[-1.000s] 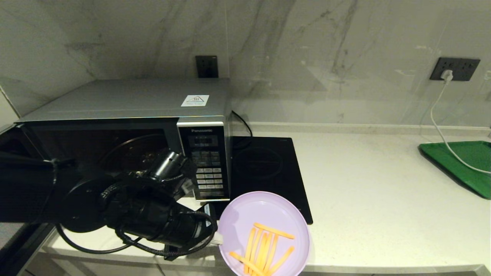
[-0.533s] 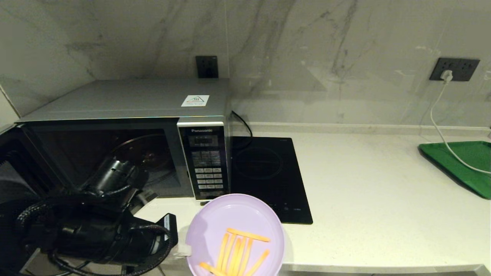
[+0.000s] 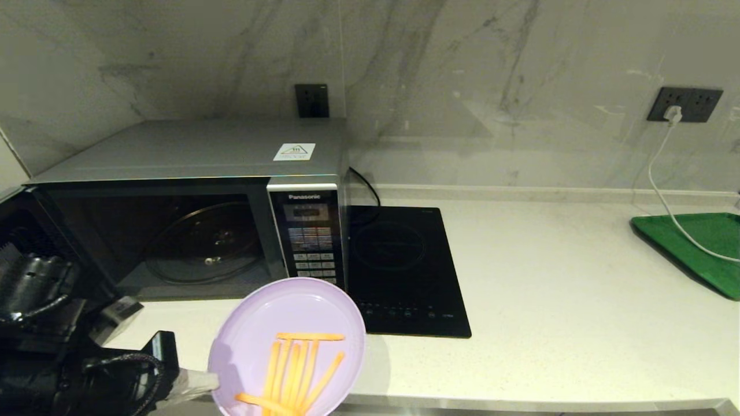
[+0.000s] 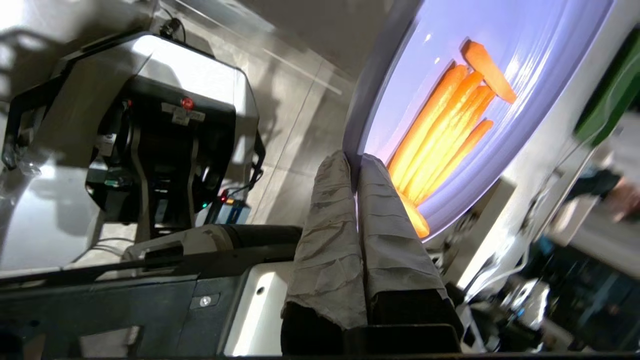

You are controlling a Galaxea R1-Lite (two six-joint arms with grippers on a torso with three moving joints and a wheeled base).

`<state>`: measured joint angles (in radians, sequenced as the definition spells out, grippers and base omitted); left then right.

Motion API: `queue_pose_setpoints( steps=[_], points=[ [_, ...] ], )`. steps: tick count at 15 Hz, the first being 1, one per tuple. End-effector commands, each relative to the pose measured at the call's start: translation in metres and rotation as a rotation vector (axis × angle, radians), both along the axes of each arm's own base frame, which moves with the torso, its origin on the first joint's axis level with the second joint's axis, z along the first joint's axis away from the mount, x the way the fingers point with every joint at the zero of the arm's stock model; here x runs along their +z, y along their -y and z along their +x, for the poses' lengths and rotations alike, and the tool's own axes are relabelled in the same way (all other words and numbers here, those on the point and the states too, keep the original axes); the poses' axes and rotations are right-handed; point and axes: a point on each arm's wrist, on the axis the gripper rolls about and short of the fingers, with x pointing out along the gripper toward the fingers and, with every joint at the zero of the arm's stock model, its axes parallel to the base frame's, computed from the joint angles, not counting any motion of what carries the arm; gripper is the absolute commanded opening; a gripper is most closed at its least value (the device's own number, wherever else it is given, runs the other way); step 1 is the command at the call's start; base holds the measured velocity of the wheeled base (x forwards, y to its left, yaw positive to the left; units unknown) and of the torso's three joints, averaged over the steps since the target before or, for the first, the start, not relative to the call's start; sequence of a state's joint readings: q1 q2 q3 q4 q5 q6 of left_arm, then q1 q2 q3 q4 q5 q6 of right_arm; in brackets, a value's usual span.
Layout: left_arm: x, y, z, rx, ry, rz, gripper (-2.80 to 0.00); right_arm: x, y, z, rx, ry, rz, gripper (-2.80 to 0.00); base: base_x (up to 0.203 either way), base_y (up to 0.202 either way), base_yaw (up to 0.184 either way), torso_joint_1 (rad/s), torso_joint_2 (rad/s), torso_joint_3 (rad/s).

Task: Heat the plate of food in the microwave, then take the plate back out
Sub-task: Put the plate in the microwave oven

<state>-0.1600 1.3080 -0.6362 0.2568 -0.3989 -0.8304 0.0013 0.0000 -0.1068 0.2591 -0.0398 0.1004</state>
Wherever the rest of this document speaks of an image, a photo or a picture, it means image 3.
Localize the silver Panasonic microwave oven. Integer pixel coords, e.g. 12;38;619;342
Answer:
23;118;352;302

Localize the white warning sticker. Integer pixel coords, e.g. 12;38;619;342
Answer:
273;143;316;161

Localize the black induction cooktop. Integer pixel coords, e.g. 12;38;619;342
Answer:
345;206;472;339

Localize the purple plastic plate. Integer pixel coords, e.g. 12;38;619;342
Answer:
207;277;367;416

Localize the green plastic tray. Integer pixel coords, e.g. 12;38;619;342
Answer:
629;213;740;302

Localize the white power cable with plug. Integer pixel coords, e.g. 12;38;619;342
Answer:
647;105;740;263

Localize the wide black wall socket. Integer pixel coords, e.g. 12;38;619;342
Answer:
647;87;724;123

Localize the small black wall socket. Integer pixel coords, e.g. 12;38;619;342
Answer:
294;84;330;119

